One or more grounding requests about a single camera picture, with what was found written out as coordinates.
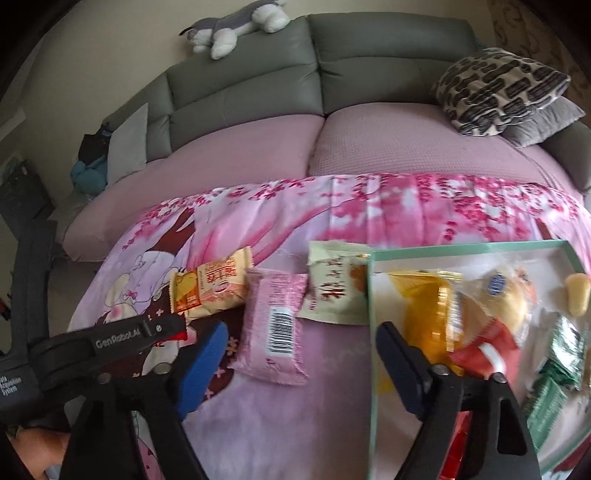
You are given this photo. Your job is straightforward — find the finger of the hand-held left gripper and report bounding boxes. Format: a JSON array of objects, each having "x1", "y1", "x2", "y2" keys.
[{"x1": 148, "y1": 313, "x2": 188, "y2": 347}]

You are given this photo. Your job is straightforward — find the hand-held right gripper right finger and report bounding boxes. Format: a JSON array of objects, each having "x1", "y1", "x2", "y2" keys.
[{"x1": 375, "y1": 320, "x2": 542, "y2": 480}]

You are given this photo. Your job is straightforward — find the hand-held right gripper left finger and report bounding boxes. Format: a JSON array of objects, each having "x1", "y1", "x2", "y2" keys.
[{"x1": 59, "y1": 320, "x2": 230, "y2": 480}]

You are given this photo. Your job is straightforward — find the orange labelled snack packet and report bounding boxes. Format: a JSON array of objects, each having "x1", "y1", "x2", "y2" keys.
[{"x1": 170, "y1": 246, "x2": 254, "y2": 320}]

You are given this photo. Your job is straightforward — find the pink snack packet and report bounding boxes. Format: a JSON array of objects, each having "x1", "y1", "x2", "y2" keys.
[{"x1": 228, "y1": 267, "x2": 311, "y2": 386}]

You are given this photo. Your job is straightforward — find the cream snack packet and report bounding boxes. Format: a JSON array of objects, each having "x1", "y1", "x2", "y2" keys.
[{"x1": 295, "y1": 240, "x2": 374, "y2": 326}]

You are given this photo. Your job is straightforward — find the round bun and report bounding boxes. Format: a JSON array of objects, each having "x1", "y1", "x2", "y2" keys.
[{"x1": 459, "y1": 264, "x2": 539, "y2": 335}]

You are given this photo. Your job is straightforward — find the white tray with green rim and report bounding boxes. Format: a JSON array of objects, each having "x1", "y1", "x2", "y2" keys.
[{"x1": 367, "y1": 239, "x2": 589, "y2": 480}]

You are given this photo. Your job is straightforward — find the red-wrapped yellow cake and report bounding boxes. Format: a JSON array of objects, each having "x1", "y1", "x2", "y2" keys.
[{"x1": 566, "y1": 272, "x2": 591, "y2": 318}]

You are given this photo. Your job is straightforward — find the person's left hand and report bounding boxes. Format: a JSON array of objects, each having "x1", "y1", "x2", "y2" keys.
[{"x1": 14, "y1": 427, "x2": 70, "y2": 478}]

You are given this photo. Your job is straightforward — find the yellow clear snack packet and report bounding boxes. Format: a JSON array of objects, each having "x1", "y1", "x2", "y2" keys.
[{"x1": 387, "y1": 270, "x2": 465, "y2": 393}]

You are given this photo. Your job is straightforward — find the printed blanket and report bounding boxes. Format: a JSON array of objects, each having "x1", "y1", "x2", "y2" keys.
[{"x1": 46, "y1": 172, "x2": 587, "y2": 480}]

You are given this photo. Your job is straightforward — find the green foil snack packet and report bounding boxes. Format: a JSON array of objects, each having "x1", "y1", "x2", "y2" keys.
[{"x1": 538, "y1": 316, "x2": 589, "y2": 393}]

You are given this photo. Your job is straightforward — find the dark grey cabinet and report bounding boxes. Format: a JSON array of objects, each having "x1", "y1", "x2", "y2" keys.
[{"x1": 0, "y1": 159, "x2": 52, "y2": 229}]

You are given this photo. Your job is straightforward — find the light grey cushion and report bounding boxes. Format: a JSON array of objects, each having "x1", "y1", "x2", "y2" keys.
[{"x1": 106, "y1": 102, "x2": 149, "y2": 185}]

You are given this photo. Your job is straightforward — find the grey sofa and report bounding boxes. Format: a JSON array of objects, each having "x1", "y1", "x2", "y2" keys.
[{"x1": 102, "y1": 13, "x2": 591, "y2": 195}]

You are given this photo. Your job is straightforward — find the grey pillow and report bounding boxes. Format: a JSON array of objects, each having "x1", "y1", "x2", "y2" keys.
[{"x1": 503, "y1": 97, "x2": 586, "y2": 148}]

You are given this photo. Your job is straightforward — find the black patterned pillow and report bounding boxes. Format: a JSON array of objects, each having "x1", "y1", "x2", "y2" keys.
[{"x1": 431, "y1": 46, "x2": 572, "y2": 138}]

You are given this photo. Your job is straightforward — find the grey white plush toy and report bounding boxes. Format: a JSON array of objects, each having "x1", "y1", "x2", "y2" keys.
[{"x1": 180, "y1": 0, "x2": 291, "y2": 60}]

